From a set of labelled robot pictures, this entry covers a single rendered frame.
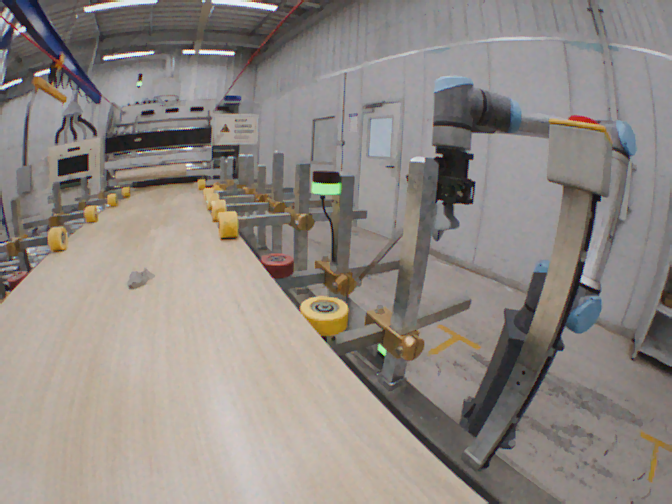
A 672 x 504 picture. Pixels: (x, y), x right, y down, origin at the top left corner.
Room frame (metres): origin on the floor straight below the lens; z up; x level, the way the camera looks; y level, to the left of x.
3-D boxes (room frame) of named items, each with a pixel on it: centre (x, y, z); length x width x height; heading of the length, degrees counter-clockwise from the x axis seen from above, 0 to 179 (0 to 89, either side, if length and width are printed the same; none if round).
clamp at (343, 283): (0.71, 0.00, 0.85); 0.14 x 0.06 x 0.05; 30
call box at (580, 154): (0.24, -0.26, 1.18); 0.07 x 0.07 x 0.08; 30
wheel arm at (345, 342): (0.53, -0.16, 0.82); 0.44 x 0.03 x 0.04; 120
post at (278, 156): (1.12, 0.24, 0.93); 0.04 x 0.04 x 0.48; 30
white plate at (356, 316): (0.67, -0.05, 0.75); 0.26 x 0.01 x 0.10; 30
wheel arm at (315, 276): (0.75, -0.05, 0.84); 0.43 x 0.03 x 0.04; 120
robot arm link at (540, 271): (0.82, -0.81, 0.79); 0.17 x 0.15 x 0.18; 3
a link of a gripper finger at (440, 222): (0.62, -0.23, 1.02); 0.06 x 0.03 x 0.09; 31
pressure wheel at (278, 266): (0.65, 0.14, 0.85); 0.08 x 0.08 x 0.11
